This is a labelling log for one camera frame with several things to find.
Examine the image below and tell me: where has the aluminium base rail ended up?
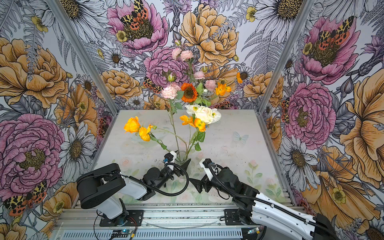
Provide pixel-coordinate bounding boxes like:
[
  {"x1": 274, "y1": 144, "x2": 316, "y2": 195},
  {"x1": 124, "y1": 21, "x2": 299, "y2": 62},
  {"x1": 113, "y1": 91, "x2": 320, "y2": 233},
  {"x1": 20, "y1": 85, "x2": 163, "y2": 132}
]
[{"x1": 50, "y1": 204, "x2": 266, "y2": 240}]

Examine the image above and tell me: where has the white flower stem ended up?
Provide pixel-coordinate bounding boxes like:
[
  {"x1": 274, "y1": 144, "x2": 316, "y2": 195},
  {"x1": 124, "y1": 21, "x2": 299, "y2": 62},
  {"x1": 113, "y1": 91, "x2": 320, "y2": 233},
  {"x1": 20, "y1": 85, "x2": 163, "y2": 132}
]
[{"x1": 185, "y1": 105, "x2": 201, "y2": 116}]

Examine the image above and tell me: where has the orange sunflower stem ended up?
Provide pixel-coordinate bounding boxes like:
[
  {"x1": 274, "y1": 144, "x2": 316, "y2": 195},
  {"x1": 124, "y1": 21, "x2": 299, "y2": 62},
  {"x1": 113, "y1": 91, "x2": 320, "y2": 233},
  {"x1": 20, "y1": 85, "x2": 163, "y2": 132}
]
[{"x1": 181, "y1": 83, "x2": 198, "y2": 103}]

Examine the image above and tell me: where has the clear glass cylinder vase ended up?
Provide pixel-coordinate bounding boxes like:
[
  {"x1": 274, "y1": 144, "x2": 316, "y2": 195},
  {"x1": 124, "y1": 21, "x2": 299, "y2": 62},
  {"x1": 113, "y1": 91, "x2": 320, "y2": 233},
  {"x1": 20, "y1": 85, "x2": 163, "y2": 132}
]
[{"x1": 175, "y1": 151, "x2": 191, "y2": 166}]

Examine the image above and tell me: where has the large pink peony stem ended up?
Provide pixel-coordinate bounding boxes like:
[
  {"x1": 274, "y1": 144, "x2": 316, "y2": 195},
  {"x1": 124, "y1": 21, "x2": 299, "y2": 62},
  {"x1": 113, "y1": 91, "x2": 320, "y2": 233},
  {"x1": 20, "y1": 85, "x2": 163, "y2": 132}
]
[{"x1": 172, "y1": 40, "x2": 196, "y2": 82}]

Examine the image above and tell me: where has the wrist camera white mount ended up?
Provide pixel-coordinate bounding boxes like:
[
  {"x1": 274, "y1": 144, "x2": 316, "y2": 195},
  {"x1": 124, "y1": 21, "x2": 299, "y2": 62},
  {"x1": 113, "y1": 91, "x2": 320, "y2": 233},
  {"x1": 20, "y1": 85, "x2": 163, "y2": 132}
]
[
  {"x1": 199, "y1": 159, "x2": 217, "y2": 181},
  {"x1": 163, "y1": 151, "x2": 177, "y2": 171}
]

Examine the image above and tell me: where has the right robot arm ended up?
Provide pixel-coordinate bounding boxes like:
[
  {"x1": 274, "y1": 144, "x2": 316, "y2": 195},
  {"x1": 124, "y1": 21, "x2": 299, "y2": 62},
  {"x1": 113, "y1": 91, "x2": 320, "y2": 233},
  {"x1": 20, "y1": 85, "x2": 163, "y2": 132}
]
[{"x1": 190, "y1": 167, "x2": 339, "y2": 240}]

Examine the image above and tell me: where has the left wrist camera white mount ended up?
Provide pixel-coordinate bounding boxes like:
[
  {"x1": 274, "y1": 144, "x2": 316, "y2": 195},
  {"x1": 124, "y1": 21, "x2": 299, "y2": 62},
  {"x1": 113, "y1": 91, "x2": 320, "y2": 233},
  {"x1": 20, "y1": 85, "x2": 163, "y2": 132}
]
[{"x1": 163, "y1": 151, "x2": 177, "y2": 171}]

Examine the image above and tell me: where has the pink-edged white carnation stem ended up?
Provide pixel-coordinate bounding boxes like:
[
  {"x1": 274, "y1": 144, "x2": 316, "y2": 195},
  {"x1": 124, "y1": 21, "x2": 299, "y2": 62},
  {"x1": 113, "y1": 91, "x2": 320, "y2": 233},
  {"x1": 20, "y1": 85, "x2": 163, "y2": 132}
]
[{"x1": 161, "y1": 82, "x2": 182, "y2": 151}]

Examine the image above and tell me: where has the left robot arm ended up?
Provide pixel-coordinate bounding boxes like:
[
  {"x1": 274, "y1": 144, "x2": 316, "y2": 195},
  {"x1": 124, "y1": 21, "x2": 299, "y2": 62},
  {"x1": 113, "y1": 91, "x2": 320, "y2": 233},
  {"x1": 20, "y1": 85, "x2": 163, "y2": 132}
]
[{"x1": 77, "y1": 157, "x2": 190, "y2": 227}]

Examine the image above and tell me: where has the orange poppy flower stem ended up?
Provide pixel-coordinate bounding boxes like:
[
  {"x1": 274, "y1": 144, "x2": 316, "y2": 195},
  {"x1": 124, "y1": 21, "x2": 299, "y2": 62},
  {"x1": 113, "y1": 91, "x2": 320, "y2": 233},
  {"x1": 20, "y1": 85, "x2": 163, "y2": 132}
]
[{"x1": 216, "y1": 71, "x2": 243, "y2": 97}]

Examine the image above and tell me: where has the small orange flower stem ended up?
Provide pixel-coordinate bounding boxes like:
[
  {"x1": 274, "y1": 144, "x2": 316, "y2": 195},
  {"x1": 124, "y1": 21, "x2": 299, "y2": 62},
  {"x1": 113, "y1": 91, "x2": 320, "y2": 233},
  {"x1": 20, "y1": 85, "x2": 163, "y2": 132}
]
[{"x1": 136, "y1": 115, "x2": 207, "y2": 163}]

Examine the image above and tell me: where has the large orange-yellow flower stem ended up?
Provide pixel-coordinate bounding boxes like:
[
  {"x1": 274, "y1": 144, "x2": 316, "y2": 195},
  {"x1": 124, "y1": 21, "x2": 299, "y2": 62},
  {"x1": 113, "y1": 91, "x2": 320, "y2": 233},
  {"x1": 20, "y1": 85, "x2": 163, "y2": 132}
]
[{"x1": 124, "y1": 117, "x2": 169, "y2": 151}]

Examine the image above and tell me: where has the pink rose flower stem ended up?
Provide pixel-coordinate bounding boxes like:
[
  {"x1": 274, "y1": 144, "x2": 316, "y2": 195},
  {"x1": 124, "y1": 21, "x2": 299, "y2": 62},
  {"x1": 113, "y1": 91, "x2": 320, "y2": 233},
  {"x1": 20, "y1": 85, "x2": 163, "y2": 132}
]
[{"x1": 194, "y1": 71, "x2": 216, "y2": 92}]

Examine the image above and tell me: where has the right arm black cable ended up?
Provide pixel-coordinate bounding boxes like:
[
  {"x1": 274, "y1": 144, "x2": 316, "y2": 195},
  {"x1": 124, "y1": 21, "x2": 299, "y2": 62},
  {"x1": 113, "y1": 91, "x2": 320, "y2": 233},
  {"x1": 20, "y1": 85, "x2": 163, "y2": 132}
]
[{"x1": 206, "y1": 163, "x2": 340, "y2": 238}]

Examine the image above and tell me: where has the cream ranunculus flower stem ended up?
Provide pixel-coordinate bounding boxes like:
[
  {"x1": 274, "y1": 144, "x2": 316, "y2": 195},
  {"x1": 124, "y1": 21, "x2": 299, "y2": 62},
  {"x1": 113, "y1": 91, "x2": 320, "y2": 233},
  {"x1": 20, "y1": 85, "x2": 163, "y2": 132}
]
[{"x1": 180, "y1": 106, "x2": 222, "y2": 155}]

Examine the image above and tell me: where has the green circuit board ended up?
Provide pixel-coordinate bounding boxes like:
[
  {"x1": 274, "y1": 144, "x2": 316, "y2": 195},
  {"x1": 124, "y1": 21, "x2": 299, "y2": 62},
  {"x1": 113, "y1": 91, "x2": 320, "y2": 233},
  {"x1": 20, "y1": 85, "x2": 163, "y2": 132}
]
[{"x1": 111, "y1": 229, "x2": 136, "y2": 238}]

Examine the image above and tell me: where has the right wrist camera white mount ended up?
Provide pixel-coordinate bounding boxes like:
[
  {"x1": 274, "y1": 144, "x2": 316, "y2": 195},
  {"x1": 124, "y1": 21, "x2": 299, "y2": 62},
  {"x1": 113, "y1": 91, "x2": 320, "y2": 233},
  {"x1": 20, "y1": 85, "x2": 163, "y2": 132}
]
[{"x1": 199, "y1": 159, "x2": 217, "y2": 181}]

